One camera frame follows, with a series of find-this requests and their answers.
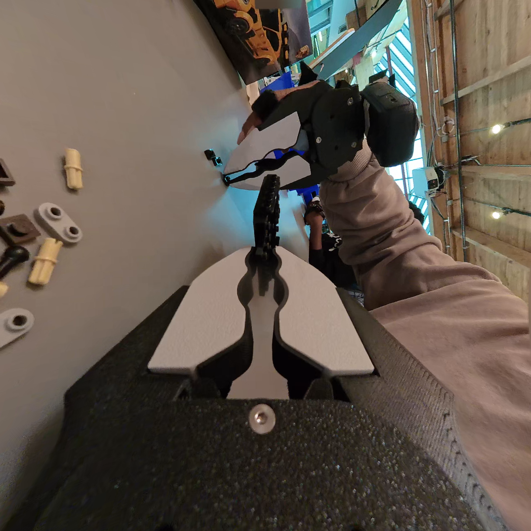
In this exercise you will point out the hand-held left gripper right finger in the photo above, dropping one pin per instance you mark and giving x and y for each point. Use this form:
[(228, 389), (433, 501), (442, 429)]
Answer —
[(323, 323)]

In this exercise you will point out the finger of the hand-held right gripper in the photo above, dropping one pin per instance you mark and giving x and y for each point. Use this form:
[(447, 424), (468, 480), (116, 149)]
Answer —
[(294, 176), (269, 139)]

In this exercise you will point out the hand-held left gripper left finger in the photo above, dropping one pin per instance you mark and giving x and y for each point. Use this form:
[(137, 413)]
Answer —
[(207, 315)]

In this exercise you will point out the black brick plate assembly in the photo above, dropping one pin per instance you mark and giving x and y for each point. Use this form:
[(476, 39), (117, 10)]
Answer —
[(267, 215)]

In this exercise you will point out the person's right forearm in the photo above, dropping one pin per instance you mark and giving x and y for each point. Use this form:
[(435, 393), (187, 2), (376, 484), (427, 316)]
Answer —
[(394, 249)]

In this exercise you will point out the grey desk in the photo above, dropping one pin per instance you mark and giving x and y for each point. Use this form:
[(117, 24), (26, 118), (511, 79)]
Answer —
[(145, 124)]

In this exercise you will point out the person's right hand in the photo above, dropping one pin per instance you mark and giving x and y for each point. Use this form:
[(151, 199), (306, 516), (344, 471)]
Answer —
[(248, 129)]

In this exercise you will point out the blue plastic bin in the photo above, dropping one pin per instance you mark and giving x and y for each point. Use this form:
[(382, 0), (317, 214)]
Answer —
[(286, 81)]

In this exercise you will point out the grey slanted board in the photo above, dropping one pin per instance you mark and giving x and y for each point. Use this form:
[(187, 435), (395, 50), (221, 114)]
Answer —
[(361, 33)]

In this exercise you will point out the toy car box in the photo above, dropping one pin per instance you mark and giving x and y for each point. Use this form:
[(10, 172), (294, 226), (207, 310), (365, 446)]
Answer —
[(257, 37)]

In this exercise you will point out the pile of small brick pieces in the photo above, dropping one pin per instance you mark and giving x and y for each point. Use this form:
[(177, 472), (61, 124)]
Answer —
[(58, 222)]

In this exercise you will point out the white security camera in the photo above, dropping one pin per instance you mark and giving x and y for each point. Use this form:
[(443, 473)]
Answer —
[(431, 178)]

